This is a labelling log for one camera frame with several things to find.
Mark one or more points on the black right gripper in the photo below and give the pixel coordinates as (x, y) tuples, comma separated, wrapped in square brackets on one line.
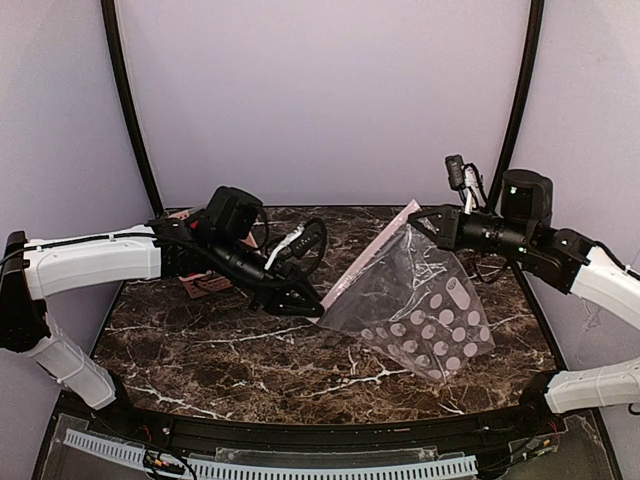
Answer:
[(451, 229)]

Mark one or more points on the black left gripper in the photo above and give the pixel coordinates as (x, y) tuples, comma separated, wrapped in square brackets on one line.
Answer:
[(276, 288)]

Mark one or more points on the clear zip top bag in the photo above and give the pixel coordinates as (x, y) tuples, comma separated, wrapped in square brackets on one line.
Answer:
[(410, 301)]

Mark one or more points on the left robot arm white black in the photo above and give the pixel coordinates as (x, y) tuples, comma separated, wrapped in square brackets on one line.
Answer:
[(230, 236)]

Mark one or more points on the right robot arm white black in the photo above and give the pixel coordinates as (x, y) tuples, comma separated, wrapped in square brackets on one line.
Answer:
[(564, 259)]

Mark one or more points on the pink plastic basket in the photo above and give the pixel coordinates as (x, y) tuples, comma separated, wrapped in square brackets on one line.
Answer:
[(199, 285)]

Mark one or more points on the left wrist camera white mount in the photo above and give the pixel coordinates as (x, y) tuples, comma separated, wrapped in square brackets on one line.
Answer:
[(300, 241)]

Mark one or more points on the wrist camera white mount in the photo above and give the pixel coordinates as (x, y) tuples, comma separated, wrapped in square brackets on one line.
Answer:
[(300, 241), (465, 179)]

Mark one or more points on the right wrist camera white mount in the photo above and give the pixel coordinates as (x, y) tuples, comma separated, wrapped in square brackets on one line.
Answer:
[(465, 179)]

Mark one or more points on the black front rail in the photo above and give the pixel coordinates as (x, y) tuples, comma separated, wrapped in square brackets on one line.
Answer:
[(490, 432)]

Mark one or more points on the white slotted cable duct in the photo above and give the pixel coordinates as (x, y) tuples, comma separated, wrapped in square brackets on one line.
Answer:
[(229, 463)]

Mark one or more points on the right black frame post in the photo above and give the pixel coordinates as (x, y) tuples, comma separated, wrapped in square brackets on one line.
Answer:
[(523, 83)]

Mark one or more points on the black frame post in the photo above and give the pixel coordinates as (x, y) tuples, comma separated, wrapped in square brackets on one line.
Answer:
[(127, 104), (523, 83)]

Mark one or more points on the left black frame post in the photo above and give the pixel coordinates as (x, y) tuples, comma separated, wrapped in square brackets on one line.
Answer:
[(127, 104)]

